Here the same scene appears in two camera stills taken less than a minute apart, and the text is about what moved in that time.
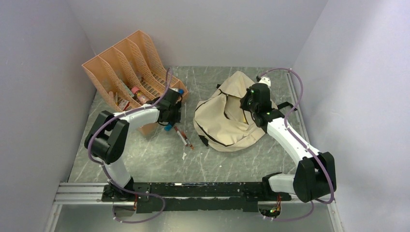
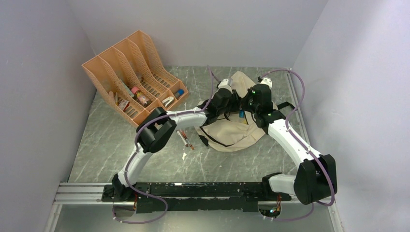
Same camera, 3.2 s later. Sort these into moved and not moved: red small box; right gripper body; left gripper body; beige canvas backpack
Moved: left gripper body
Not moved: red small box; beige canvas backpack; right gripper body
